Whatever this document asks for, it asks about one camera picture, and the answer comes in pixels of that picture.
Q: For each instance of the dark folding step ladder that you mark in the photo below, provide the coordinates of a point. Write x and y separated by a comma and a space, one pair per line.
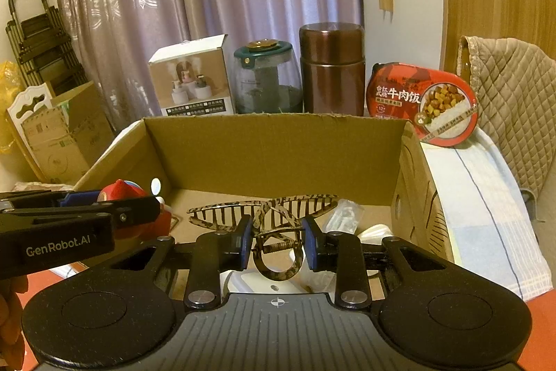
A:
39, 40

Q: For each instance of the red instant meal bowl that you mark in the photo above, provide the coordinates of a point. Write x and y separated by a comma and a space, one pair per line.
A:
421, 106

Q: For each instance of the glass jar with green lid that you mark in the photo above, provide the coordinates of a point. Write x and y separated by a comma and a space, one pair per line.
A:
267, 80

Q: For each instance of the large cardboard box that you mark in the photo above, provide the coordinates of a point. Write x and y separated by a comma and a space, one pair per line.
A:
260, 153

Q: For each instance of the red blue cat toy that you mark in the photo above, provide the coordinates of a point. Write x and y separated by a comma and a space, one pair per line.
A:
130, 190

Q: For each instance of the taped cardboard box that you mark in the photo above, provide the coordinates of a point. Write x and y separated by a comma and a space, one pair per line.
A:
61, 136

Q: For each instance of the red printed mat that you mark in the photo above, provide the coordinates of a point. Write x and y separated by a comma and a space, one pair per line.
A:
543, 332

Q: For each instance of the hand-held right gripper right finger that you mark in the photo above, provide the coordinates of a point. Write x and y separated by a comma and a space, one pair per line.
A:
310, 243

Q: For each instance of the person's left hand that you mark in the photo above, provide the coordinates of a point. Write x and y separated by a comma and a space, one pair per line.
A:
9, 323

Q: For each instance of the brown metal canister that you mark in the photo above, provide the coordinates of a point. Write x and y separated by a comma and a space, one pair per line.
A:
332, 66

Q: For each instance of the white product box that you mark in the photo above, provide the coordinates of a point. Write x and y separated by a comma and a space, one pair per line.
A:
191, 80

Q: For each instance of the white carved board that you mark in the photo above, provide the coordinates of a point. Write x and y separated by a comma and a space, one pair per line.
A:
28, 101

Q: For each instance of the striped pastel cloth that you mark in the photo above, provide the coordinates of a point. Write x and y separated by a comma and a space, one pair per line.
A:
478, 201

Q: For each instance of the yellow plastic bag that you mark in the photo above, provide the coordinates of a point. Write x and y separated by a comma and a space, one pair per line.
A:
8, 101

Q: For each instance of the beige quilted chair cover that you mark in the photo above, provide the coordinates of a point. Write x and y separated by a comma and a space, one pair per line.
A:
517, 101

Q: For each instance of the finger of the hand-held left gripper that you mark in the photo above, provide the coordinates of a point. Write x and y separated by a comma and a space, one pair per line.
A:
82, 198
130, 209

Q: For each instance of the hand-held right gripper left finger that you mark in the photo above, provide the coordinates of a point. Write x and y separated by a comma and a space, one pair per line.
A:
246, 238

